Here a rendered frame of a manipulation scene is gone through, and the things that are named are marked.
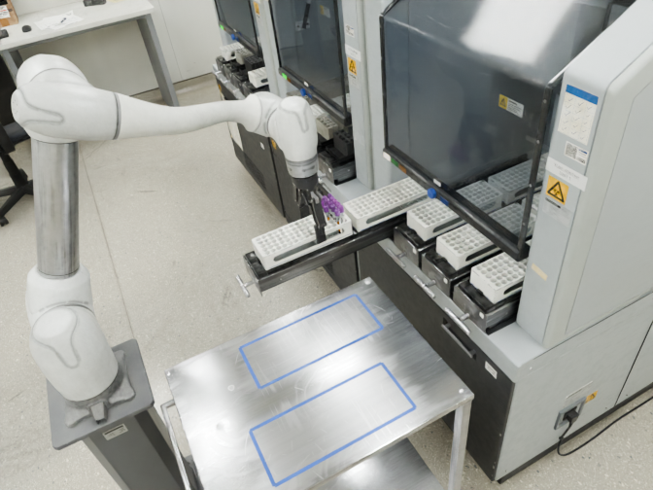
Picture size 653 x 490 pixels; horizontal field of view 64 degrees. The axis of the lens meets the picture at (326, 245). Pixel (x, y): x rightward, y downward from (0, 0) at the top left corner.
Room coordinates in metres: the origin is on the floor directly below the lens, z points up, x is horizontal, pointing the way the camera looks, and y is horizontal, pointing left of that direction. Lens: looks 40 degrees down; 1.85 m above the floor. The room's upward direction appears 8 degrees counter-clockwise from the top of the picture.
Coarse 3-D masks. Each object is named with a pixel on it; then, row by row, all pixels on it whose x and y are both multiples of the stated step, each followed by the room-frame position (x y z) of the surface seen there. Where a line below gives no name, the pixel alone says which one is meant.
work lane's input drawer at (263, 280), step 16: (384, 224) 1.29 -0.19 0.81; (400, 224) 1.30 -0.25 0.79; (352, 240) 1.23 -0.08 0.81; (368, 240) 1.25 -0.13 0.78; (256, 256) 1.21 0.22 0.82; (304, 256) 1.18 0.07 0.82; (320, 256) 1.19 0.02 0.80; (336, 256) 1.21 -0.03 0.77; (256, 272) 1.14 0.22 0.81; (272, 272) 1.14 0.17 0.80; (288, 272) 1.15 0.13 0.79; (304, 272) 1.17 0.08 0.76
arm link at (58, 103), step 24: (48, 72) 1.08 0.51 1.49; (72, 72) 1.11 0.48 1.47; (24, 96) 0.98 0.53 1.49; (48, 96) 0.99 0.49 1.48; (72, 96) 1.01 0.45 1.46; (96, 96) 1.03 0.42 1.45; (24, 120) 0.97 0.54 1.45; (48, 120) 0.97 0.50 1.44; (72, 120) 0.98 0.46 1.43; (96, 120) 1.00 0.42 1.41
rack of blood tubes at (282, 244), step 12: (312, 216) 1.30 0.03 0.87; (288, 228) 1.26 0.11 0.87; (300, 228) 1.25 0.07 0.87; (312, 228) 1.24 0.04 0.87; (336, 228) 1.23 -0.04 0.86; (348, 228) 1.24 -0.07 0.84; (252, 240) 1.23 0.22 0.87; (264, 240) 1.22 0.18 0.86; (276, 240) 1.21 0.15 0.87; (288, 240) 1.21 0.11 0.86; (300, 240) 1.19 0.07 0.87; (312, 240) 1.25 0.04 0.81; (336, 240) 1.23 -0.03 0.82; (264, 252) 1.16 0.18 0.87; (276, 252) 1.16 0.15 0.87; (288, 252) 1.21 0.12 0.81; (300, 252) 1.18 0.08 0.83; (264, 264) 1.14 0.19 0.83; (276, 264) 1.15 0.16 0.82
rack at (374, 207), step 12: (408, 180) 1.43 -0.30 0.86; (372, 192) 1.39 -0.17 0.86; (384, 192) 1.38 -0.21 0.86; (396, 192) 1.37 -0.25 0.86; (408, 192) 1.37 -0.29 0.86; (420, 192) 1.35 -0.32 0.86; (348, 204) 1.35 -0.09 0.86; (360, 204) 1.33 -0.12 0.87; (372, 204) 1.32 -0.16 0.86; (384, 204) 1.32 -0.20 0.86; (396, 204) 1.31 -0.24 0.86; (408, 204) 1.37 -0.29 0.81; (420, 204) 1.34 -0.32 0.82; (348, 216) 1.32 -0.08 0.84; (360, 216) 1.27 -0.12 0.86; (372, 216) 1.28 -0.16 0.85; (384, 216) 1.33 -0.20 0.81; (360, 228) 1.26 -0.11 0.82
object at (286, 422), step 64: (320, 320) 0.91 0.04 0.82; (384, 320) 0.88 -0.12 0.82; (192, 384) 0.77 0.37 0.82; (256, 384) 0.74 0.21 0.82; (320, 384) 0.72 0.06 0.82; (384, 384) 0.69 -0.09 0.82; (448, 384) 0.67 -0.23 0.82; (192, 448) 0.60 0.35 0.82; (256, 448) 0.58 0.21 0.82; (320, 448) 0.56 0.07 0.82; (384, 448) 0.54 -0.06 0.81
